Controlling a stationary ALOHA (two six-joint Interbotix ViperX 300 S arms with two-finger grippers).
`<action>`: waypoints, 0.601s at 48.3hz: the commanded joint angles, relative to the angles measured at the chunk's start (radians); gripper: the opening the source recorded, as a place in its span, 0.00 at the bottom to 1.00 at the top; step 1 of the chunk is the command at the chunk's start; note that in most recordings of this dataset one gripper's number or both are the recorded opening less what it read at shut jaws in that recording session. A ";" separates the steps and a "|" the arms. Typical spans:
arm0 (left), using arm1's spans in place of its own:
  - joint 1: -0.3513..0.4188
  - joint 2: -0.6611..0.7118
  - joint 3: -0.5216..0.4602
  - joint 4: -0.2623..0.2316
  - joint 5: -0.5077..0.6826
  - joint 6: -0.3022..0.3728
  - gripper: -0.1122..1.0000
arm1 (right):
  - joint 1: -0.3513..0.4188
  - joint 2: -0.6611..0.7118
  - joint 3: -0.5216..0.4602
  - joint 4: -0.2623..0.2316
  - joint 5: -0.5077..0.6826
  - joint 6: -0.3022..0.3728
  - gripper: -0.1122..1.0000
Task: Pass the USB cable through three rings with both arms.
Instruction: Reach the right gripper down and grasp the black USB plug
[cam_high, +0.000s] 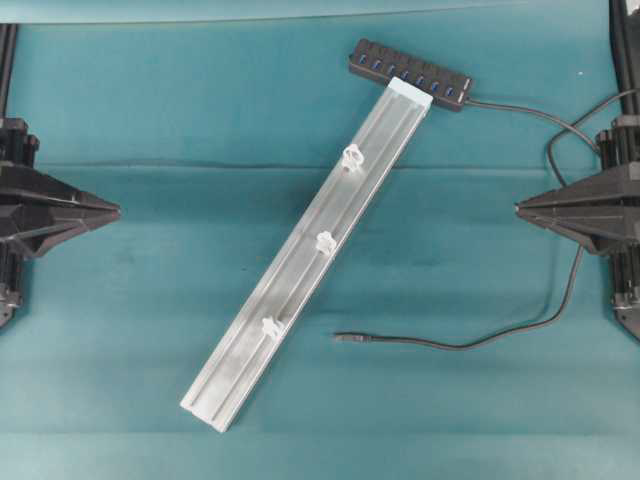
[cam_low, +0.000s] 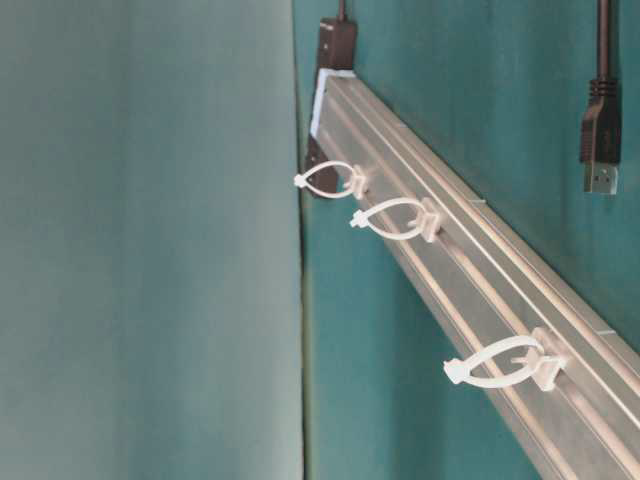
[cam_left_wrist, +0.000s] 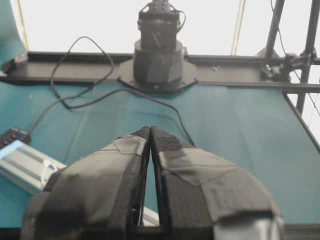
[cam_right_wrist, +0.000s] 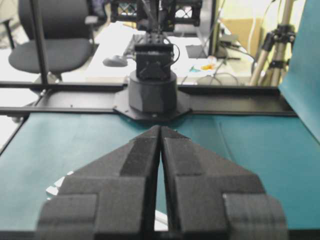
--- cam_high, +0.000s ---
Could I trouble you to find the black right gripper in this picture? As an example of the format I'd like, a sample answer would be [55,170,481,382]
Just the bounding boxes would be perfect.
[515,115,639,256]

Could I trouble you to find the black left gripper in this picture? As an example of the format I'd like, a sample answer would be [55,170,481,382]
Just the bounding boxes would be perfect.
[1,117,120,259]

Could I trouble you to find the black USB cable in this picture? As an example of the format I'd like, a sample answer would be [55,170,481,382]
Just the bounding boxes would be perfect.
[333,97,640,353]

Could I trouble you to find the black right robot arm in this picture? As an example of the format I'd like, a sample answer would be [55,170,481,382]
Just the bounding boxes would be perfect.
[516,1,639,338]

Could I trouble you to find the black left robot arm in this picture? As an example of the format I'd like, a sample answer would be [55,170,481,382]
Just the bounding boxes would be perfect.
[1,24,120,325]

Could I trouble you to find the aluminium rail profile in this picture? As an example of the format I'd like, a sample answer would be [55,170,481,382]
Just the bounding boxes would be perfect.
[180,78,433,433]

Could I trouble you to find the white ring far from hub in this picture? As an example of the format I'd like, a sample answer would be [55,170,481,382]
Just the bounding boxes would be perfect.
[260,315,284,341]

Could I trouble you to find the white ring near hub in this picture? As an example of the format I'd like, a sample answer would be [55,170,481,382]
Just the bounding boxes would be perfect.
[341,144,365,172]

